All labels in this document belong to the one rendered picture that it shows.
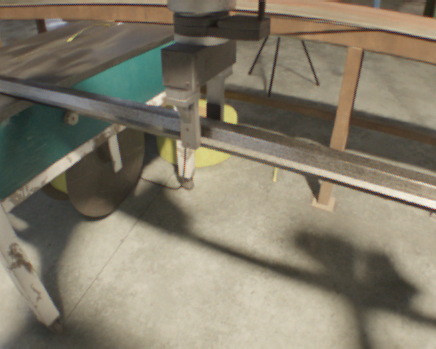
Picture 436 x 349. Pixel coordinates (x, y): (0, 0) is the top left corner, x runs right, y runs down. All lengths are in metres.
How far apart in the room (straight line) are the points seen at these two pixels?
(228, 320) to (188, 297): 0.16
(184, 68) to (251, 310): 0.90
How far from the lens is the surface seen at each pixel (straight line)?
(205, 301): 1.20
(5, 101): 0.83
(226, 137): 0.50
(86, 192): 1.33
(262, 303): 1.20
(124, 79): 1.04
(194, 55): 0.42
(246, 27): 0.42
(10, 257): 0.93
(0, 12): 2.38
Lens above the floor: 1.00
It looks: 36 degrees down
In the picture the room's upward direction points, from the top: straight up
